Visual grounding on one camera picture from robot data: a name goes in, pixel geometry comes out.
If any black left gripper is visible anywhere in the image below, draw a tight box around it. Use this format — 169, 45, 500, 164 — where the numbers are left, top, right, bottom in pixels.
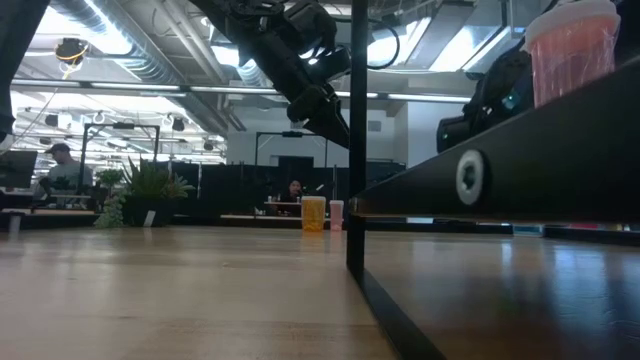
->
224, 0, 352, 150

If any small pink pill bottle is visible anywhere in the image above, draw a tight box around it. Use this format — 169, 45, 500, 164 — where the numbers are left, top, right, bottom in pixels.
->
523, 0, 621, 109
329, 199, 345, 232

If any large orange pill bottle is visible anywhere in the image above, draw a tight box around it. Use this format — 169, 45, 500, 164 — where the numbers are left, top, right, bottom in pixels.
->
301, 195, 327, 233

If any white round shelf fastener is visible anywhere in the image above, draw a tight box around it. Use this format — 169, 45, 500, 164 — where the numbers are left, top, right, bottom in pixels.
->
455, 148, 487, 207

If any person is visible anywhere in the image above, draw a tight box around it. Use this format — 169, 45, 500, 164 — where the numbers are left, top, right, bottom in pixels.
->
32, 143, 95, 196
282, 179, 307, 217

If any long ceiling light bar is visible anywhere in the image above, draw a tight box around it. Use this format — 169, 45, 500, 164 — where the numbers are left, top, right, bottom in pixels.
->
9, 77, 474, 105

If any background wooden table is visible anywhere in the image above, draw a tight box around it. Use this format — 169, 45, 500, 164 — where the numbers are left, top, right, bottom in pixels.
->
219, 213, 334, 224

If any potted green succulent plant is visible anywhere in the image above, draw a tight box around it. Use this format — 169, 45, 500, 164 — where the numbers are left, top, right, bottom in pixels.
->
94, 157, 196, 230

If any black background monitor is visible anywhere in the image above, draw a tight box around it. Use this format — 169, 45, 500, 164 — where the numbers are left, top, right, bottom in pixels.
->
0, 149, 39, 190

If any black background rig frame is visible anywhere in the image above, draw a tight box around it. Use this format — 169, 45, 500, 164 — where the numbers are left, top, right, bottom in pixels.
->
79, 122, 162, 194
254, 130, 330, 169

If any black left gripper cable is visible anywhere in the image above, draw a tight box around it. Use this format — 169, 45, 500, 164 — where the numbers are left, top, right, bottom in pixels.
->
334, 17, 402, 71

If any black partition wall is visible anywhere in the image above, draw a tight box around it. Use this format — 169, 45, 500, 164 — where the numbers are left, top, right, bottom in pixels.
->
169, 160, 407, 219

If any round black hanging camera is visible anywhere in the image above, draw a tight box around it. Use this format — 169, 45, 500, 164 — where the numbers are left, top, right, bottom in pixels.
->
53, 37, 90, 66

